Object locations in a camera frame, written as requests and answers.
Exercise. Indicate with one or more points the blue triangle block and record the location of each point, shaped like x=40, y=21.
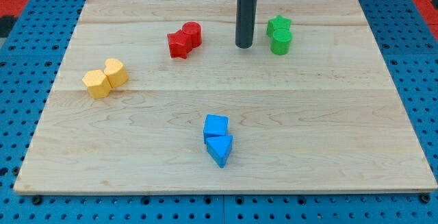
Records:
x=219, y=148

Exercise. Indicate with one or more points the blue cube block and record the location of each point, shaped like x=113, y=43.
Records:
x=215, y=125

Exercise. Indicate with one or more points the red star block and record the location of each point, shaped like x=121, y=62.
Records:
x=180, y=44

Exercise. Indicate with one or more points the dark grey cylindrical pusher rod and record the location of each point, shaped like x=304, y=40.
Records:
x=245, y=23

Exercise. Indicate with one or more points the yellow heart block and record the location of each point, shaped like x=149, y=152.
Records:
x=116, y=72

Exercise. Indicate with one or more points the green cylinder block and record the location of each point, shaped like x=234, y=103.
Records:
x=281, y=41

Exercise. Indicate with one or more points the yellow hexagon block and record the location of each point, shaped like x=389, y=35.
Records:
x=97, y=84

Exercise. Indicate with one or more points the green star block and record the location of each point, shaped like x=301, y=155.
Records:
x=279, y=22

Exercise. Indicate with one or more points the red cylinder block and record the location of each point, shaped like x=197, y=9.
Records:
x=194, y=31

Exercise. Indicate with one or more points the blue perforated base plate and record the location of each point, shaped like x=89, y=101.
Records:
x=30, y=58

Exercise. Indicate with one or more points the light wooden board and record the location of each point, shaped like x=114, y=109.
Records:
x=325, y=118

